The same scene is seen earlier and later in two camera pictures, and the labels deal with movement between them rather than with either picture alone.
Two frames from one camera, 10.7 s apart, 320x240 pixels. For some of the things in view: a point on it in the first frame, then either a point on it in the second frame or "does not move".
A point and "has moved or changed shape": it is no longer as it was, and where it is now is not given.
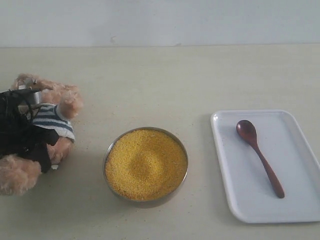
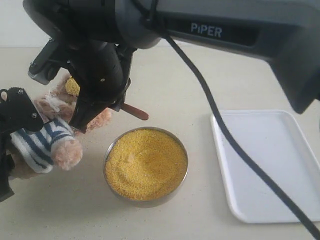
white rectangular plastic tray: [271, 173] does not move
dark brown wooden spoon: [248, 130] to [134, 111]
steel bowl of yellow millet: [145, 167] does not move
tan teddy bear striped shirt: [55, 106] has moved or changed shape
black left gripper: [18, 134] to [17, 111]
